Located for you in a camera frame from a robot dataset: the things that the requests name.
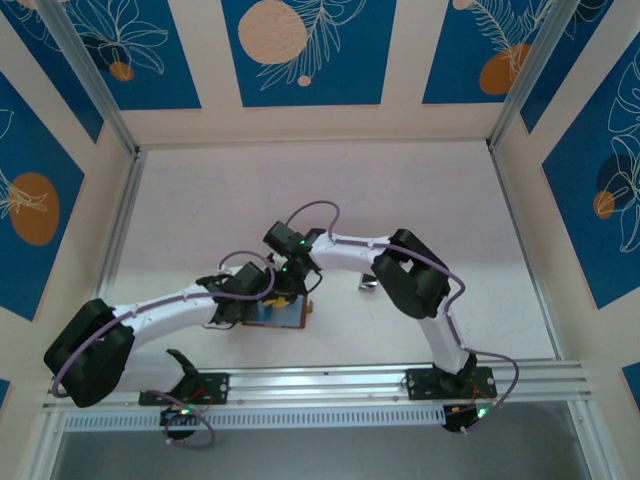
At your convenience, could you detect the brown leather card holder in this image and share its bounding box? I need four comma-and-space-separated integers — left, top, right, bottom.
241, 293, 315, 331

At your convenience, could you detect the controller board with LED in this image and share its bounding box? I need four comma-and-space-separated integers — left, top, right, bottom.
159, 404, 202, 427
442, 402, 502, 434

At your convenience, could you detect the grey metal panel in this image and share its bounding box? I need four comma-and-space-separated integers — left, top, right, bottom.
49, 402, 591, 480

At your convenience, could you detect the purple cable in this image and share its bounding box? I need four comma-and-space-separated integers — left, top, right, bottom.
52, 248, 277, 449
288, 200, 522, 436

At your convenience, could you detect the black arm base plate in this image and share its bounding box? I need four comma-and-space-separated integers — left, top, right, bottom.
138, 372, 231, 406
405, 367, 499, 401

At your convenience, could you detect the aluminium mounting rail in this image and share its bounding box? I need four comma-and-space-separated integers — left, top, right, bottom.
42, 360, 599, 412

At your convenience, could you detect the white slotted cable duct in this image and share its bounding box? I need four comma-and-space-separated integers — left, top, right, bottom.
62, 405, 447, 432

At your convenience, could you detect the aluminium frame post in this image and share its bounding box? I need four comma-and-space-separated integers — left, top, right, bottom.
487, 0, 576, 151
37, 0, 142, 157

